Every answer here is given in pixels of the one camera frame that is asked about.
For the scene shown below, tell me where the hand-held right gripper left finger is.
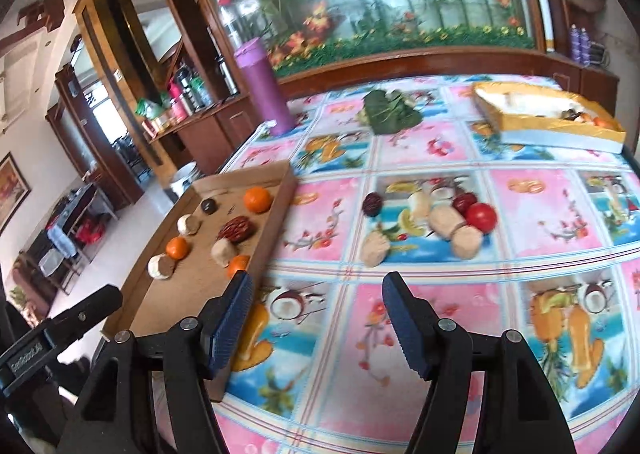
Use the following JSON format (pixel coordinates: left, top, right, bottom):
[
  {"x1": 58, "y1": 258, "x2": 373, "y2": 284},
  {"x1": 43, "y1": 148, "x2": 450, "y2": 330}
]
[{"x1": 57, "y1": 270, "x2": 255, "y2": 454}]

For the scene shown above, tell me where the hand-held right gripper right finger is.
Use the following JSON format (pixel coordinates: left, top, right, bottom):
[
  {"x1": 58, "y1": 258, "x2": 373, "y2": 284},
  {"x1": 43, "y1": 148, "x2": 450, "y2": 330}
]
[{"x1": 381, "y1": 271, "x2": 576, "y2": 454}]

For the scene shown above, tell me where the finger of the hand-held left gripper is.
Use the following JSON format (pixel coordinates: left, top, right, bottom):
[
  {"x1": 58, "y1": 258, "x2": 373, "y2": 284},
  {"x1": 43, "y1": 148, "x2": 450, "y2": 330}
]
[{"x1": 30, "y1": 284, "x2": 124, "y2": 350}]

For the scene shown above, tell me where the cardboard tray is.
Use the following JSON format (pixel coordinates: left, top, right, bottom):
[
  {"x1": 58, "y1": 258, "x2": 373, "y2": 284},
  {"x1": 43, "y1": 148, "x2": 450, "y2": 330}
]
[{"x1": 100, "y1": 159, "x2": 299, "y2": 402}]

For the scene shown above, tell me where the large wrinkled red date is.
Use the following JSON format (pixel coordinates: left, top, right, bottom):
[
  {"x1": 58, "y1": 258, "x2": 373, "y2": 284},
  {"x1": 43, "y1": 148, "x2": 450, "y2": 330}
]
[{"x1": 216, "y1": 215, "x2": 255, "y2": 241}]

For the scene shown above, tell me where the red tomato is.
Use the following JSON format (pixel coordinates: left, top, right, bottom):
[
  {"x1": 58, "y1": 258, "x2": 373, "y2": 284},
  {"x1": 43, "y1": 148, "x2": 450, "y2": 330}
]
[{"x1": 466, "y1": 203, "x2": 498, "y2": 232}]

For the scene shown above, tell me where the framed picture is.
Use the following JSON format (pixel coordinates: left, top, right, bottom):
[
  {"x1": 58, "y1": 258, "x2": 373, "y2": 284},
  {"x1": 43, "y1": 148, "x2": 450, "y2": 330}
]
[{"x1": 0, "y1": 151, "x2": 32, "y2": 232}]

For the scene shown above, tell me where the white bowl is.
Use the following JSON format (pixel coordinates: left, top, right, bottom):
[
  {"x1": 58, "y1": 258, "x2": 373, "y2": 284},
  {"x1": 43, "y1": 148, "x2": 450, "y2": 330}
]
[{"x1": 170, "y1": 161, "x2": 198, "y2": 197}]

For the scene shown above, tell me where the green packet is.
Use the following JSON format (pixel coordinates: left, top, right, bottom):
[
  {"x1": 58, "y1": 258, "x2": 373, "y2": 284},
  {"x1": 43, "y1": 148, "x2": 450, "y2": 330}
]
[{"x1": 136, "y1": 98, "x2": 166, "y2": 127}]

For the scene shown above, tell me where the green leaf vegetable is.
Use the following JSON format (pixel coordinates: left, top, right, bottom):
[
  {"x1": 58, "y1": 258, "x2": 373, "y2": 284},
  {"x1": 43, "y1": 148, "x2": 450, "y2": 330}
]
[{"x1": 361, "y1": 89, "x2": 423, "y2": 135}]

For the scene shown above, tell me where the pink bottle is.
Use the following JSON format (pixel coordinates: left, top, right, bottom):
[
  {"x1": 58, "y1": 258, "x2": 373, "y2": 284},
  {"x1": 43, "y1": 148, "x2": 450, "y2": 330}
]
[{"x1": 169, "y1": 83, "x2": 187, "y2": 122}]

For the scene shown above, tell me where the purple bottle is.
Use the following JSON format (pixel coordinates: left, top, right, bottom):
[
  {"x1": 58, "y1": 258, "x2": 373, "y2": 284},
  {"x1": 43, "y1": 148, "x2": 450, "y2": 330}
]
[{"x1": 234, "y1": 37, "x2": 297, "y2": 136}]

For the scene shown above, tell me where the yellow shallow box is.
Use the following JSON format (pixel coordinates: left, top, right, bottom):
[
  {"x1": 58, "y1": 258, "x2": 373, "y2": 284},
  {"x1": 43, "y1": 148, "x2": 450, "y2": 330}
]
[{"x1": 472, "y1": 81, "x2": 627, "y2": 154}]

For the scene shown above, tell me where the wooden partition cabinet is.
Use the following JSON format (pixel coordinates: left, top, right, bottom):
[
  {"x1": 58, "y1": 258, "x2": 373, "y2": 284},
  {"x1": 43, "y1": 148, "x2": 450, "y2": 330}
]
[{"x1": 142, "y1": 0, "x2": 621, "y2": 175}]

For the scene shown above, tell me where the tall wooden glass cabinet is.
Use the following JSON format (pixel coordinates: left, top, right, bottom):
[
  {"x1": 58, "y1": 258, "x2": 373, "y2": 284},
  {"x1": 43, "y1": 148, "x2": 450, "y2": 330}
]
[{"x1": 45, "y1": 0, "x2": 201, "y2": 205}]

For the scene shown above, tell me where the woven basket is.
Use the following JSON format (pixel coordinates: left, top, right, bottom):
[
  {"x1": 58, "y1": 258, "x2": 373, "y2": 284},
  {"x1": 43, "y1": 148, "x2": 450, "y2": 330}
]
[{"x1": 567, "y1": 0, "x2": 606, "y2": 30}]

